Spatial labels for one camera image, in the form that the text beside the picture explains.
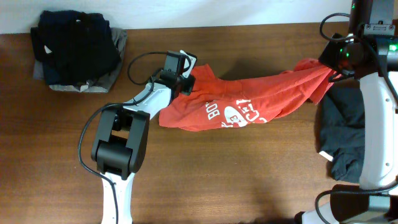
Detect dark grey t-shirt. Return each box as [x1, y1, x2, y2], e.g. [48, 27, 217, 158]
[319, 86, 365, 184]

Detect black folded garment on pile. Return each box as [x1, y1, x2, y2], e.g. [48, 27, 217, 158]
[30, 10, 120, 85]

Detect grey folded garment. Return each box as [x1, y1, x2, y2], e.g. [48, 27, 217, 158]
[49, 28, 127, 93]

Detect navy folded garment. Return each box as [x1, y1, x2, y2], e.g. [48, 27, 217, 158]
[42, 63, 69, 85]

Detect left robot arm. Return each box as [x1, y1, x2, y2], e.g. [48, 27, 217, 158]
[91, 71, 195, 224]

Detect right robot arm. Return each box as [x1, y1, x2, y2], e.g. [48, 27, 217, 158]
[295, 0, 397, 223]

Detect red printed t-shirt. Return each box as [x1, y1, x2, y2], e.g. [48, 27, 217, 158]
[159, 58, 335, 131]

